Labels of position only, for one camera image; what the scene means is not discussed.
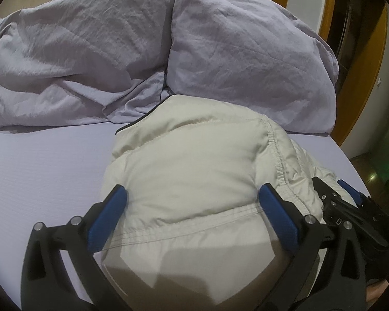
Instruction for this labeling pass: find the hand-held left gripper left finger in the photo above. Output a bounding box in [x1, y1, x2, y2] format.
[19, 184, 128, 311]

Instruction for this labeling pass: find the lavender pillow left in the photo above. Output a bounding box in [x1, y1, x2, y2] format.
[0, 0, 176, 131]

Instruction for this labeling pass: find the lavender pillow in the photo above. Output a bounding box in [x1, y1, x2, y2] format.
[166, 0, 340, 135]
[0, 0, 176, 131]

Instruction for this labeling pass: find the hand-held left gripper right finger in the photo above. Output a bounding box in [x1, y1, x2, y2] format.
[258, 183, 367, 311]

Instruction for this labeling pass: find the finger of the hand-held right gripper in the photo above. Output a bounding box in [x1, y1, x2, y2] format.
[337, 179, 365, 205]
[311, 176, 346, 216]

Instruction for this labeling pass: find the orange wooden frame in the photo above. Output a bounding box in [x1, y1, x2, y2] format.
[239, 0, 389, 147]

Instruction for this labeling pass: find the white puffer jacket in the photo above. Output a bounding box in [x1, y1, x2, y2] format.
[99, 95, 339, 306]

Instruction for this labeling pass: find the person's right forearm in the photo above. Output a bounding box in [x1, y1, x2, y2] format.
[366, 289, 389, 311]

